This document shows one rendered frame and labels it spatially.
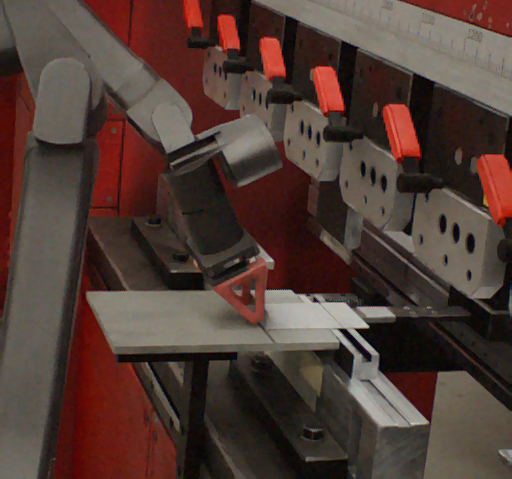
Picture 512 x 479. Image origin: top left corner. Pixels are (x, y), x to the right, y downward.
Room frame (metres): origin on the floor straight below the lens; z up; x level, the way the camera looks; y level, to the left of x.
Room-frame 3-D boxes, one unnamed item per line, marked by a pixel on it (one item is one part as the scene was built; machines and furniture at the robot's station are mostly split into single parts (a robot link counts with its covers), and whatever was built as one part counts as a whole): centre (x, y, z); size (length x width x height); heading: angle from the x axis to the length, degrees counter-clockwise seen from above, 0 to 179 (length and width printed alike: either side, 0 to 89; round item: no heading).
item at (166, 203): (2.02, 0.07, 0.92); 0.50 x 0.06 x 0.10; 18
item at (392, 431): (1.45, -0.12, 0.92); 0.39 x 0.06 x 0.10; 18
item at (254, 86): (1.71, -0.03, 1.26); 0.15 x 0.09 x 0.17; 18
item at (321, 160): (1.52, -0.09, 1.26); 0.15 x 0.09 x 0.17; 18
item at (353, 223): (1.50, -0.10, 1.13); 0.10 x 0.02 x 0.10; 18
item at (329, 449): (1.44, -0.06, 0.89); 0.30 x 0.05 x 0.03; 18
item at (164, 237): (2.05, 0.14, 0.89); 0.30 x 0.05 x 0.03; 18
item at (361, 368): (1.47, -0.11, 0.99); 0.20 x 0.03 x 0.03; 18
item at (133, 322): (1.45, 0.04, 1.00); 0.26 x 0.18 x 0.01; 108
